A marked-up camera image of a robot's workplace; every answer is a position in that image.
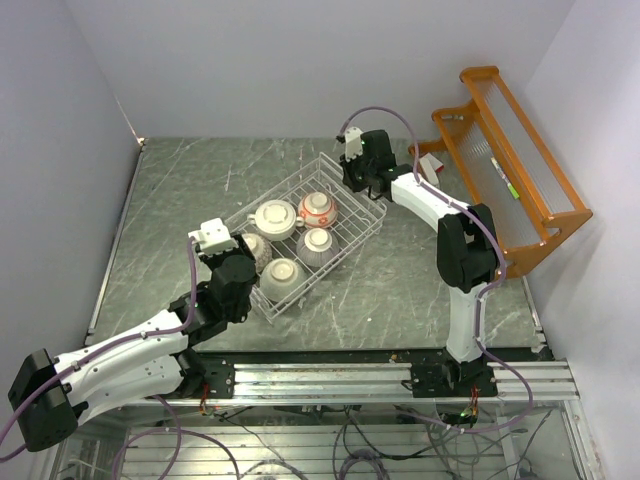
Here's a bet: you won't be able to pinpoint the white bowl red pattern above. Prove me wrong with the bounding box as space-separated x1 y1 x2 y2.
298 191 338 229

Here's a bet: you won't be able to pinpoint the white wire dish rack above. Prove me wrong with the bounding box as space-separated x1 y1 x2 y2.
225 153 386 321

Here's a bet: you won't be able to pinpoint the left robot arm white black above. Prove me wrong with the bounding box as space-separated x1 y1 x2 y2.
1 233 258 452

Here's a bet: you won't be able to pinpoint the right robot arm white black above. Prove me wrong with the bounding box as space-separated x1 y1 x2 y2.
337 127 498 396

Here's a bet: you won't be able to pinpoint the orange wooden shelf rack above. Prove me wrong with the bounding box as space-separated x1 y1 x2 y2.
409 66 593 278

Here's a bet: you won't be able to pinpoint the brown patterned bowl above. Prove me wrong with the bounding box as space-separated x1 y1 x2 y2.
242 233 273 273

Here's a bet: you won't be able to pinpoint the pale green bowl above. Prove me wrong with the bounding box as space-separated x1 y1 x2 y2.
259 258 307 302

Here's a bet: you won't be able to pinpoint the white red eraser block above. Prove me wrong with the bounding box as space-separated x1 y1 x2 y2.
419 153 444 188

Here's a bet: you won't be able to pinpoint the grey striped bowl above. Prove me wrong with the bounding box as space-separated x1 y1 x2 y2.
296 228 340 268

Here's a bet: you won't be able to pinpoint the marker pen on shelf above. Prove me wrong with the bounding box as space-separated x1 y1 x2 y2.
491 157 520 200

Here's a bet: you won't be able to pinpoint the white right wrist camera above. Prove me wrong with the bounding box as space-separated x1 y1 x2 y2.
343 127 363 162

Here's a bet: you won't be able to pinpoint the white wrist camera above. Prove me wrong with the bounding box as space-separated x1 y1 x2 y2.
188 218 238 255
343 127 363 162

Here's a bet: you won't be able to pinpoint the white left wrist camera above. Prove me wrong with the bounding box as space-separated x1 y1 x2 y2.
188 218 238 255

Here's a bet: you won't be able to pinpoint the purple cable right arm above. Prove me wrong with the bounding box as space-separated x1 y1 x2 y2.
335 105 535 434

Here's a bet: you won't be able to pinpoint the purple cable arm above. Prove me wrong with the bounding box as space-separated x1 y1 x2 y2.
335 105 535 434
0 238 201 462

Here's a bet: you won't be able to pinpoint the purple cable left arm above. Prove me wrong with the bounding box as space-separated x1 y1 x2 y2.
0 238 201 462

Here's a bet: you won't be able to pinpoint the cream two-handled soup bowl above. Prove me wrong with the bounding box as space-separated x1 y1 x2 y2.
247 200 305 241

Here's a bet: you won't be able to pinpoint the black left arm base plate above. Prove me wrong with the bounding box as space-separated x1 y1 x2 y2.
159 360 235 399

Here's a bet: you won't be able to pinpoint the loose cables under table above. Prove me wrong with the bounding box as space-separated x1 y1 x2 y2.
109 399 566 480

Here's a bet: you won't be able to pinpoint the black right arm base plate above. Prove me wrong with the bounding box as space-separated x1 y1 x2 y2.
401 359 498 398

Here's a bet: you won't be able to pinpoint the aluminium mounting rail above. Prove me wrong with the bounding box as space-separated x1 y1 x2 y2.
114 360 581 401

